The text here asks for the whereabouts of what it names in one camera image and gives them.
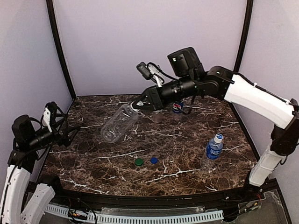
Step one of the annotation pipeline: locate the green bottle cap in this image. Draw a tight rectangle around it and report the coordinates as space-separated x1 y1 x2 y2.
135 158 144 166

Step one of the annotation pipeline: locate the black right table rail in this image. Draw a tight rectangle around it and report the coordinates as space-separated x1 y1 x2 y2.
228 103 260 161

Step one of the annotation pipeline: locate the white slotted cable duct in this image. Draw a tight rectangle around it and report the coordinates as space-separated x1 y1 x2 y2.
45 203 224 224

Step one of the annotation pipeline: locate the black right frame post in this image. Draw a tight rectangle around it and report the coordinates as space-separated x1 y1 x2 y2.
233 0 254 72

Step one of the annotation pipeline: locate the blue bottle cap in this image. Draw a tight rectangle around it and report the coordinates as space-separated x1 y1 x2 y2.
150 157 158 164

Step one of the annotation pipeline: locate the clear bottle blue label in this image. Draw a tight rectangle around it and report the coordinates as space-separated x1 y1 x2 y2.
200 133 224 170

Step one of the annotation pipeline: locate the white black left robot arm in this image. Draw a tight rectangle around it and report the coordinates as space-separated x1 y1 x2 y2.
0 101 80 224

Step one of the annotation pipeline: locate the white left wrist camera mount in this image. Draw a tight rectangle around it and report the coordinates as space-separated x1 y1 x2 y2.
41 107 54 133

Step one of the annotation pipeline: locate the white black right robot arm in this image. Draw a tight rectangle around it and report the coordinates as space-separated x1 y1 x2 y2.
132 47 299 187

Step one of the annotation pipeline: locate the clear bottle white cap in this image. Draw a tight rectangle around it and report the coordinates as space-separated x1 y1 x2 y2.
100 103 139 143

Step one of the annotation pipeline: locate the black table rail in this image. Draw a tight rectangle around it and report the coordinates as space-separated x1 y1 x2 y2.
228 103 260 161
52 179 281 217

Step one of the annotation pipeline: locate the clear Pepsi bottle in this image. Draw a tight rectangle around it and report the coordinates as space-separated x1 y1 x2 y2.
171 99 184 115

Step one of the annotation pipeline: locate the black frame post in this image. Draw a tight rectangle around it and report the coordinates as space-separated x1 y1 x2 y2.
46 0 77 101
233 0 254 72

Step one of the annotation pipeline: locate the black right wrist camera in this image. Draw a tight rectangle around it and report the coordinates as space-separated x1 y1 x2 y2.
136 62 178 88

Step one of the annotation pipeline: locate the black left frame post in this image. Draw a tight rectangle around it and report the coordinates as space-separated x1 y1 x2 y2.
46 0 77 101

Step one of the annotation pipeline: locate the black front table rail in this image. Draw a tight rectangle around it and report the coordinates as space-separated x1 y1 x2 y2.
52 179 281 217

